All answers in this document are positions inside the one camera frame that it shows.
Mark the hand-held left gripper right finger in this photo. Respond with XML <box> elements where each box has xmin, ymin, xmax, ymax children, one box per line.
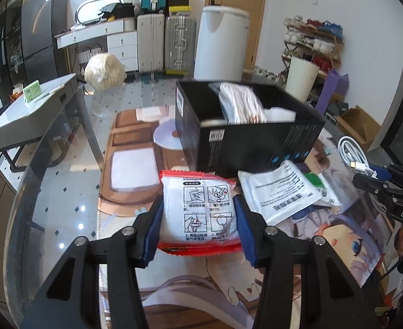
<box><xmin>233</xmin><ymin>195</ymin><xmax>384</xmax><ymax>329</ymax></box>

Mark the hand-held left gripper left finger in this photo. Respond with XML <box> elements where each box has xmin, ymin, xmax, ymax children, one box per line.
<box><xmin>20</xmin><ymin>195</ymin><xmax>164</xmax><ymax>329</ymax></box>

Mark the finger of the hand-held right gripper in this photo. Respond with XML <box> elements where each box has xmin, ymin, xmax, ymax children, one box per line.
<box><xmin>369</xmin><ymin>164</ymin><xmax>403</xmax><ymax>188</ymax></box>
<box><xmin>352</xmin><ymin>173</ymin><xmax>399</xmax><ymax>200</ymax></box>

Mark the white cable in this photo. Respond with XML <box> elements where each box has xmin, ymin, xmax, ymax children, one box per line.
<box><xmin>339</xmin><ymin>136</ymin><xmax>377</xmax><ymax>177</ymax></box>

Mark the red and white packet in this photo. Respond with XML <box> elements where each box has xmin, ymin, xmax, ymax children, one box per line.
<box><xmin>158</xmin><ymin>169</ymin><xmax>243</xmax><ymax>256</ymax></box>

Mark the black cardboard box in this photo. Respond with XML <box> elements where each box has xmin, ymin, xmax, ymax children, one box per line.
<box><xmin>175</xmin><ymin>80</ymin><xmax>326</xmax><ymax>179</ymax></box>

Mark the white foam sheet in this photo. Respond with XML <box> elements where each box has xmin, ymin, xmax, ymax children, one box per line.
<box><xmin>265</xmin><ymin>107</ymin><xmax>296</xmax><ymax>123</ymax></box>

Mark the bag of white cord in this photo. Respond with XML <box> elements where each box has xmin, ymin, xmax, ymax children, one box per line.
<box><xmin>218</xmin><ymin>82</ymin><xmax>267</xmax><ymax>124</ymax></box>

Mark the open brown cardboard box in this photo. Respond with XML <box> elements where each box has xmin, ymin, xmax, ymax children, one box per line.
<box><xmin>335</xmin><ymin>106</ymin><xmax>382</xmax><ymax>151</ymax></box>

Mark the white printed paper packet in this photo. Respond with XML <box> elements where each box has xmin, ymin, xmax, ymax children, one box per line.
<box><xmin>237</xmin><ymin>160</ymin><xmax>323</xmax><ymax>225</ymax></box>

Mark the printed cartoon table mat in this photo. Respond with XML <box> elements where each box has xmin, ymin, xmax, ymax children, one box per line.
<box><xmin>97</xmin><ymin>108</ymin><xmax>403</xmax><ymax>329</ymax></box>

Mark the purple paper bag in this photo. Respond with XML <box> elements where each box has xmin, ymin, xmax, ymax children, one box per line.
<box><xmin>314</xmin><ymin>69</ymin><xmax>349</xmax><ymax>115</ymax></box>

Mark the white round disc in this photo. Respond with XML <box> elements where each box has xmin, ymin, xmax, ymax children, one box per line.
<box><xmin>152</xmin><ymin>119</ymin><xmax>185</xmax><ymax>151</ymax></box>

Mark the white paper napkin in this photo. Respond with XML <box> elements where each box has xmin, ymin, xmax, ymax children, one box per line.
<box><xmin>136</xmin><ymin>106</ymin><xmax>169</xmax><ymax>122</ymax></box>

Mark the white tall bin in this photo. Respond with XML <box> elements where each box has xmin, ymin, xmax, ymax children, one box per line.
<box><xmin>285</xmin><ymin>56</ymin><xmax>320</xmax><ymax>103</ymax></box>

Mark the wooden shoe rack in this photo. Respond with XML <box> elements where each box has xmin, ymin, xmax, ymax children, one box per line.
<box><xmin>281</xmin><ymin>16</ymin><xmax>344</xmax><ymax>86</ymax></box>

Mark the white sneaker pair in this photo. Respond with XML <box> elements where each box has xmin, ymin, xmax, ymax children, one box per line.
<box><xmin>254</xmin><ymin>67</ymin><xmax>284</xmax><ymax>83</ymax></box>

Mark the clear bag of cream stuffing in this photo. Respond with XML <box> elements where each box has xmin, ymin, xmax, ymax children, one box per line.
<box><xmin>84</xmin><ymin>53</ymin><xmax>127</xmax><ymax>91</ymax></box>

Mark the grey and white coffee table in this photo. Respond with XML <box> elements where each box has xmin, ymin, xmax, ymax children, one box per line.
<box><xmin>0</xmin><ymin>73</ymin><xmax>79</xmax><ymax>172</ymax></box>

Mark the green tissue box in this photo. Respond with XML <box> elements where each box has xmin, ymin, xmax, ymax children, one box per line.
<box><xmin>23</xmin><ymin>80</ymin><xmax>42</xmax><ymax>101</ymax></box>

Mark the white wicker basket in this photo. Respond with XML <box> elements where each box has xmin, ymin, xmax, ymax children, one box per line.
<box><xmin>78</xmin><ymin>46</ymin><xmax>104</xmax><ymax>64</ymax></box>

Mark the white dresser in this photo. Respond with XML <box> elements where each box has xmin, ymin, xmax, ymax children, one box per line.
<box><xmin>54</xmin><ymin>19</ymin><xmax>138</xmax><ymax>72</ymax></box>

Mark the cream suitcase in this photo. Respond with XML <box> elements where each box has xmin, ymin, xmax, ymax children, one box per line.
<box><xmin>137</xmin><ymin>13</ymin><xmax>165</xmax><ymax>73</ymax></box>

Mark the white cylindrical appliance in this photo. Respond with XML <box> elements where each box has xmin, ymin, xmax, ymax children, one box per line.
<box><xmin>194</xmin><ymin>6</ymin><xmax>250</xmax><ymax>81</ymax></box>

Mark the silver suitcase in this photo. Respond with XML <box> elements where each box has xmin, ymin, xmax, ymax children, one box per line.
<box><xmin>164</xmin><ymin>15</ymin><xmax>197</xmax><ymax>71</ymax></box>

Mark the black bag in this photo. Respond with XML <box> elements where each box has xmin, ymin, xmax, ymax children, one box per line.
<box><xmin>100</xmin><ymin>3</ymin><xmax>135</xmax><ymax>19</ymax></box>

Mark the grey refrigerator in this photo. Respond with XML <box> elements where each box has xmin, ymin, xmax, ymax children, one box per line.
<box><xmin>21</xmin><ymin>0</ymin><xmax>68</xmax><ymax>83</ymax></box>

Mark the oval white mirror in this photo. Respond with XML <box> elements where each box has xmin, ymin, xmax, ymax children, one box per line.
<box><xmin>75</xmin><ymin>0</ymin><xmax>124</xmax><ymax>24</ymax></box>

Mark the black glass cabinet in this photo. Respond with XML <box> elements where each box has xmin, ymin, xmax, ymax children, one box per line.
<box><xmin>0</xmin><ymin>0</ymin><xmax>27</xmax><ymax>107</ymax></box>

